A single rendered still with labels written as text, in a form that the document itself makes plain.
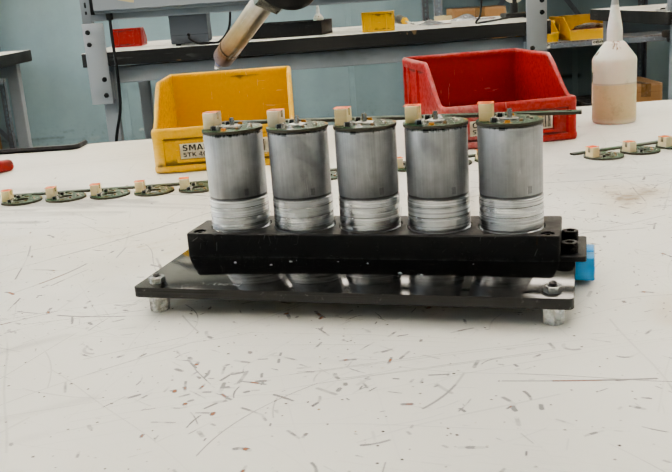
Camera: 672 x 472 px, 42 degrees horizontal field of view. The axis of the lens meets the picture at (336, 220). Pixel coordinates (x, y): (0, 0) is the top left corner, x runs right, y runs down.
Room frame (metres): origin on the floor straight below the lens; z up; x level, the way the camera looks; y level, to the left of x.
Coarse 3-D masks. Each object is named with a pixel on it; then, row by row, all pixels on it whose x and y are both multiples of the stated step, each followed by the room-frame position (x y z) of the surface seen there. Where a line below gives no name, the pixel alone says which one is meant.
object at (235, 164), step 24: (216, 144) 0.34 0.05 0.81; (240, 144) 0.34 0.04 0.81; (216, 168) 0.34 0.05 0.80; (240, 168) 0.34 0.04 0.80; (264, 168) 0.35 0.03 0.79; (216, 192) 0.35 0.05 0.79; (240, 192) 0.34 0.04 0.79; (264, 192) 0.35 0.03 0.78; (216, 216) 0.35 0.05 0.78; (240, 216) 0.34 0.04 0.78; (264, 216) 0.35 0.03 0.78
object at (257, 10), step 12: (252, 0) 0.30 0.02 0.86; (264, 0) 0.29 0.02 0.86; (252, 12) 0.30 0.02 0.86; (264, 12) 0.30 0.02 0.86; (276, 12) 0.29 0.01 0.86; (240, 24) 0.31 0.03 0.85; (252, 24) 0.31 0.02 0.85; (228, 36) 0.32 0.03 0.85; (240, 36) 0.31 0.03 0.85; (252, 36) 0.32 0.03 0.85; (228, 48) 0.32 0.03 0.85; (240, 48) 0.32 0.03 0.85; (216, 60) 0.33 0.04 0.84; (228, 60) 0.33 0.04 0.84
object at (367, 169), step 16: (336, 144) 0.33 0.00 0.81; (352, 144) 0.33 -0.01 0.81; (368, 144) 0.33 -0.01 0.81; (384, 144) 0.33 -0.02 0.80; (336, 160) 0.34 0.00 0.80; (352, 160) 0.33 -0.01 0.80; (368, 160) 0.33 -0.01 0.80; (384, 160) 0.33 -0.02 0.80; (352, 176) 0.33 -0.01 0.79; (368, 176) 0.33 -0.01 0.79; (384, 176) 0.33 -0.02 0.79; (352, 192) 0.33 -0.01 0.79; (368, 192) 0.33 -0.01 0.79; (384, 192) 0.33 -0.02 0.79; (352, 208) 0.33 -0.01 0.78; (368, 208) 0.33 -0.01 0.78; (384, 208) 0.33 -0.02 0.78; (352, 224) 0.33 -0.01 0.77; (368, 224) 0.33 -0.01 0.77; (384, 224) 0.33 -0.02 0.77; (400, 224) 0.34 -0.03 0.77
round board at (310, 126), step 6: (288, 120) 0.35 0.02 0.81; (276, 126) 0.34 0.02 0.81; (282, 126) 0.34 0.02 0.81; (300, 126) 0.34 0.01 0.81; (306, 126) 0.34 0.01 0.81; (312, 126) 0.34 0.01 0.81; (318, 126) 0.34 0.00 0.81; (324, 126) 0.34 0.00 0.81; (270, 132) 0.34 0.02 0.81; (276, 132) 0.34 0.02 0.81; (282, 132) 0.33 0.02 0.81; (288, 132) 0.33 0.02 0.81; (294, 132) 0.33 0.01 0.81; (300, 132) 0.33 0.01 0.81
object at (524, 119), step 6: (498, 114) 0.33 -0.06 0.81; (504, 114) 0.33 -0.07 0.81; (516, 114) 0.33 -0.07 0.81; (522, 114) 0.33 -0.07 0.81; (528, 114) 0.33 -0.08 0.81; (492, 120) 0.32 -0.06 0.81; (498, 120) 0.32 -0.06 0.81; (516, 120) 0.32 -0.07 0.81; (522, 120) 0.31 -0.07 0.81; (528, 120) 0.32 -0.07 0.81; (534, 120) 0.31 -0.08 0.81; (540, 120) 0.31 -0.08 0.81; (486, 126) 0.32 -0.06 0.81; (492, 126) 0.31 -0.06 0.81; (498, 126) 0.31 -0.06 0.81; (504, 126) 0.31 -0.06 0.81; (510, 126) 0.31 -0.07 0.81; (516, 126) 0.31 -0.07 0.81; (522, 126) 0.31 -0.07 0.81
